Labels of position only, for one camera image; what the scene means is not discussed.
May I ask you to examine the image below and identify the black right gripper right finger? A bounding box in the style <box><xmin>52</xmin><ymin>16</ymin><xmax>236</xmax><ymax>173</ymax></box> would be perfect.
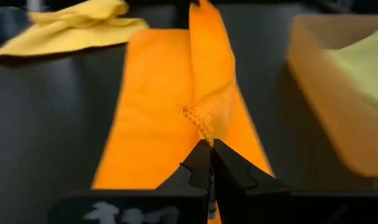
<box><xmin>211</xmin><ymin>138</ymin><xmax>292</xmax><ymax>193</ymax></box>

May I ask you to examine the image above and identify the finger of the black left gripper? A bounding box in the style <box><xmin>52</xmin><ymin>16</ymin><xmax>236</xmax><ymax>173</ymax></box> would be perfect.
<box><xmin>175</xmin><ymin>0</ymin><xmax>200</xmax><ymax>30</ymax></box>

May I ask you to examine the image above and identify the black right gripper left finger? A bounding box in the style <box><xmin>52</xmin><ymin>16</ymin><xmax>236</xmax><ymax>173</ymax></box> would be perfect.
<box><xmin>155</xmin><ymin>139</ymin><xmax>213</xmax><ymax>192</ymax></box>

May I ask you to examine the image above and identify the orange microfiber towel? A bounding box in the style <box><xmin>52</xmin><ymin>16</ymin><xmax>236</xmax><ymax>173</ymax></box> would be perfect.
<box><xmin>91</xmin><ymin>0</ymin><xmax>275</xmax><ymax>224</ymax></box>

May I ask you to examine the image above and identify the yellow microfiber towel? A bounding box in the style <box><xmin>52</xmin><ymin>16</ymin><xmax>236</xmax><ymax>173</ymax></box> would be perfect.
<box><xmin>0</xmin><ymin>0</ymin><xmax>150</xmax><ymax>60</ymax></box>

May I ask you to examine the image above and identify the green microfiber towel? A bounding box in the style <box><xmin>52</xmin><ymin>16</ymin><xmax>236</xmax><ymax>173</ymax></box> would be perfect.
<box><xmin>324</xmin><ymin>23</ymin><xmax>378</xmax><ymax>123</ymax></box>

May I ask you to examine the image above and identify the orange plastic bin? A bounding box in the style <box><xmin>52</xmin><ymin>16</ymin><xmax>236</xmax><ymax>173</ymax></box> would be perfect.
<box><xmin>287</xmin><ymin>14</ymin><xmax>378</xmax><ymax>179</ymax></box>

